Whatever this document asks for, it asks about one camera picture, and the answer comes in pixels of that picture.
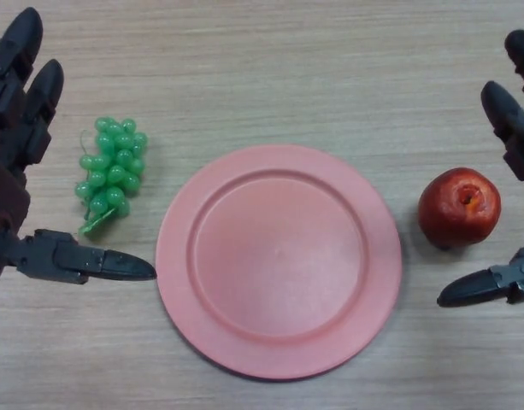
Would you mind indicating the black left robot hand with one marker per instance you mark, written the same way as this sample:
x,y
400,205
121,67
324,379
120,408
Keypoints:
x,y
9,141

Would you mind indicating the pink round plate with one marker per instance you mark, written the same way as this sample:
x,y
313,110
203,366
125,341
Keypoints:
x,y
278,265

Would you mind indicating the red apple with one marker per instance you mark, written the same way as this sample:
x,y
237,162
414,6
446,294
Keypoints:
x,y
445,209

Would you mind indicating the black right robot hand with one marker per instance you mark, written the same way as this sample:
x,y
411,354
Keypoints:
x,y
507,113

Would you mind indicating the green grape bunch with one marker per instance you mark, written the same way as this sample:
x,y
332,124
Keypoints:
x,y
112,171

